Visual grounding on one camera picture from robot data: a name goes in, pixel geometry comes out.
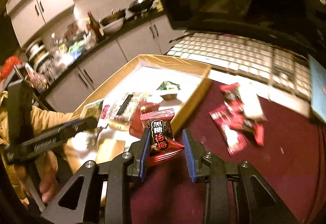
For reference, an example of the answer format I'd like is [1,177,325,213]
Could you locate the red plum candy packet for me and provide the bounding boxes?
[141,109,184,167]

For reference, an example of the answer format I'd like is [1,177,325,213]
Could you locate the red snack packet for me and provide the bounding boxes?
[209,83,266,155]

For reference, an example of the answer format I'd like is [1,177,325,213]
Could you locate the soda cracker packet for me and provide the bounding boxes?
[106,93,147,125]

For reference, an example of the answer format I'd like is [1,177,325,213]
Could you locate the person's left hand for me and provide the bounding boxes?
[39,151,58,204]

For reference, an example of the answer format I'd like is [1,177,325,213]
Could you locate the yellow jacket sleeve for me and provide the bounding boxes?
[0,91,75,194]

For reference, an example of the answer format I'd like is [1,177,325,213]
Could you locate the kitchen base cabinets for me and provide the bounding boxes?
[41,14,185,113]

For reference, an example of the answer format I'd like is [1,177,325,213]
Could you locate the red nut snack bag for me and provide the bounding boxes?
[129,101,160,138]

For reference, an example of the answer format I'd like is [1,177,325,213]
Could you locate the green tea packet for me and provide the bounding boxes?
[80,99,104,120]

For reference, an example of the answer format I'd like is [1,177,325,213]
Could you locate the green jelly cup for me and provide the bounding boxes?
[156,81,181,100]

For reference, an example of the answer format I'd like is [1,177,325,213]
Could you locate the dark red table mat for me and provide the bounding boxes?
[130,82,325,223]

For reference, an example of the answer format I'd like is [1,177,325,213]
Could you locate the gold rimmed white tray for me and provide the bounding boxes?
[64,55,211,168]

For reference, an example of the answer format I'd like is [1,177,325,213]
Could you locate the white mechanical keyboard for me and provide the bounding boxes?
[167,32,312,102]

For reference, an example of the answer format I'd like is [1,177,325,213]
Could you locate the dark sauce bottle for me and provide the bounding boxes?
[87,11,105,42]

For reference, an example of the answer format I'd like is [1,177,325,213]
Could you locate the steel mixing bowl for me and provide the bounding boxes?
[99,9,126,35]

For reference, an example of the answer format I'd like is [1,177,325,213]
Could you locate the blue notebook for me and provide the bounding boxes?
[308,55,326,124]

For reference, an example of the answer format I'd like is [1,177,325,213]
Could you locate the black wok with lid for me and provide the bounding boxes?
[128,0,154,14]

